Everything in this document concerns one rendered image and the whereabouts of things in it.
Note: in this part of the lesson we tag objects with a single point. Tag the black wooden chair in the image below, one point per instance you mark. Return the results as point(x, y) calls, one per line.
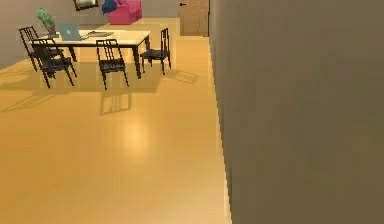
point(53, 62)
point(159, 53)
point(29, 39)
point(111, 65)

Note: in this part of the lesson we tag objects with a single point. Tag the brown wooden room door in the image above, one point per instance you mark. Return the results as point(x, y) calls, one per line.
point(195, 16)

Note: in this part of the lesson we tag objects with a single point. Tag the dark framed wall picture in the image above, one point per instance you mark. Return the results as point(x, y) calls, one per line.
point(86, 4)

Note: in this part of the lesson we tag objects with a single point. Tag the teal laptop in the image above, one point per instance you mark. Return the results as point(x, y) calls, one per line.
point(68, 31)

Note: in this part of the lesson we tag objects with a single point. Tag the green house plant in pot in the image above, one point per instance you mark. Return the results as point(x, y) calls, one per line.
point(46, 19)

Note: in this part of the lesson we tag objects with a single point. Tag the grey flat book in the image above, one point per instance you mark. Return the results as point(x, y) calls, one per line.
point(100, 33)

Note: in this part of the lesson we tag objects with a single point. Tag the pink armchair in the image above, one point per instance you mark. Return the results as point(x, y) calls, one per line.
point(126, 14)

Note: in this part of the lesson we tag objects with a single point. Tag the cream table with black legs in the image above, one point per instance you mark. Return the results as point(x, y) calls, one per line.
point(126, 37)

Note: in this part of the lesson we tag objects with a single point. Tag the blue cloth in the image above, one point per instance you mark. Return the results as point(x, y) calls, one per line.
point(108, 6)

